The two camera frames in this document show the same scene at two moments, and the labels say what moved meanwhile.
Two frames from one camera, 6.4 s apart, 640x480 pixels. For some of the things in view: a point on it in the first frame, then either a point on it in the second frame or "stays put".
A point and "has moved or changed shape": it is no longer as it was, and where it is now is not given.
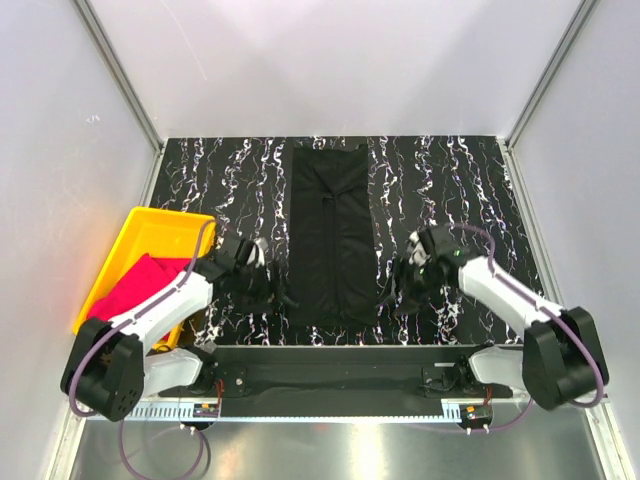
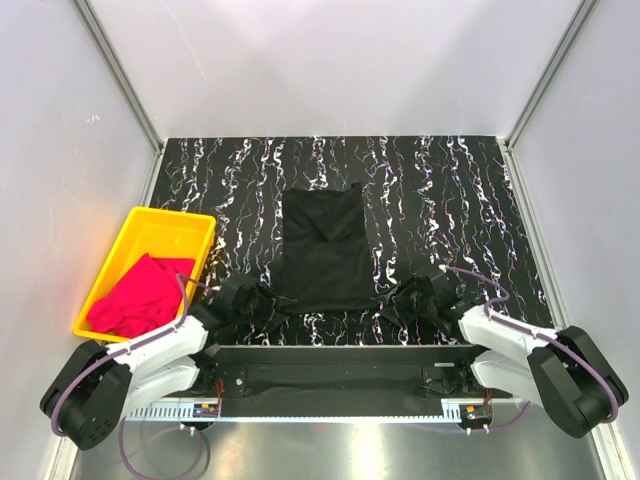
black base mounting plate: x=328 y=381 stays put
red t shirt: x=144 y=273 stays put
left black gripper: x=271 y=292 to x=269 y=302
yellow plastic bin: x=156 y=233 stays put
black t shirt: x=332 y=271 has moved or changed shape
